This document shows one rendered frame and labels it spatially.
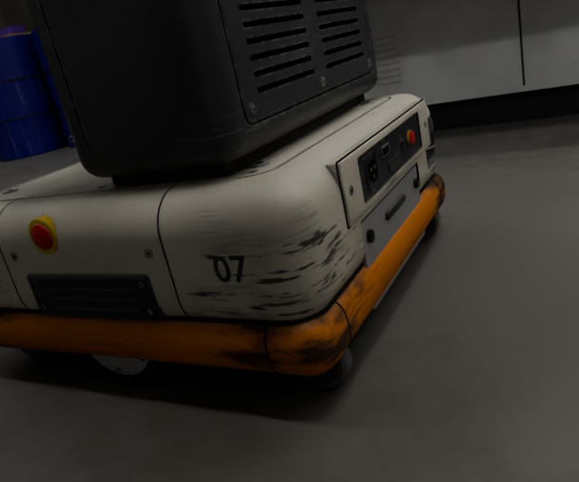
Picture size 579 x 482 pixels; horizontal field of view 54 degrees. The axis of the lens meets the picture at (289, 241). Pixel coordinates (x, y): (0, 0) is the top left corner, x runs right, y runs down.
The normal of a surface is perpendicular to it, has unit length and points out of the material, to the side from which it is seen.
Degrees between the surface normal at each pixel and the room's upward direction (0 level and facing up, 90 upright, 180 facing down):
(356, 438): 0
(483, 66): 90
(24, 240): 84
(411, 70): 90
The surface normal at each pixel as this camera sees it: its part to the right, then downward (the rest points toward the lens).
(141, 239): -0.46, 0.29
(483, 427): -0.20, -0.92
